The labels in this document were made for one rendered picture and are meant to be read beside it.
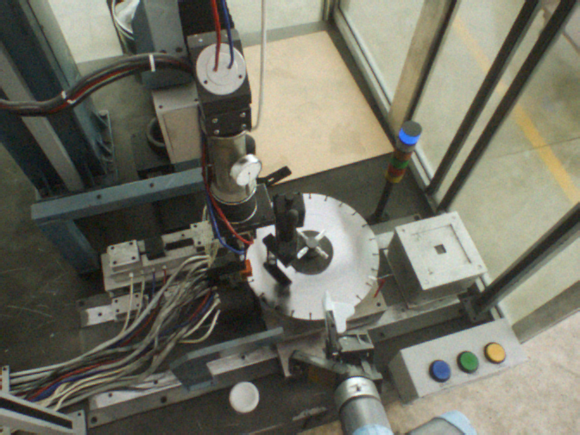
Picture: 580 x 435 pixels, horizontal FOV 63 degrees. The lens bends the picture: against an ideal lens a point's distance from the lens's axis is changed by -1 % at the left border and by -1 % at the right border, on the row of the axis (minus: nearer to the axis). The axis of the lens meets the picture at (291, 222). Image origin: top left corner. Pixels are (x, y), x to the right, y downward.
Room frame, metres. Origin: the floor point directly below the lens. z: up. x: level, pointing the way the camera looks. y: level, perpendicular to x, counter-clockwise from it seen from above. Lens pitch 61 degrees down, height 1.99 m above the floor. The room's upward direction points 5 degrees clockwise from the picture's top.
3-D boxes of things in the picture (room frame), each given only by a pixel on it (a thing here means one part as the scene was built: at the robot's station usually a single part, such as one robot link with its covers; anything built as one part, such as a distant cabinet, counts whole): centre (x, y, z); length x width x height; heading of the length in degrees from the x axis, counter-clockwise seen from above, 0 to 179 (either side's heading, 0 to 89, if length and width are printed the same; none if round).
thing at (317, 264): (0.50, -0.05, 0.96); 0.11 x 0.11 x 0.03
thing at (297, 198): (0.45, 0.01, 1.17); 0.06 x 0.05 x 0.20; 102
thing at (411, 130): (0.73, -0.25, 1.14); 0.05 x 0.04 x 0.03; 21
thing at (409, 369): (0.30, -0.42, 0.82); 0.28 x 0.11 x 0.15; 111
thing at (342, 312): (0.32, -0.11, 1.08); 0.09 x 0.06 x 0.03; 11
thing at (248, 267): (0.43, 0.13, 0.95); 0.10 x 0.03 x 0.07; 111
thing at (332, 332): (0.27, -0.10, 1.09); 0.09 x 0.02 x 0.05; 11
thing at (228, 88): (0.57, 0.16, 1.45); 0.35 x 0.07 x 0.28; 21
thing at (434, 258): (0.57, -0.38, 0.82); 0.18 x 0.18 x 0.15; 21
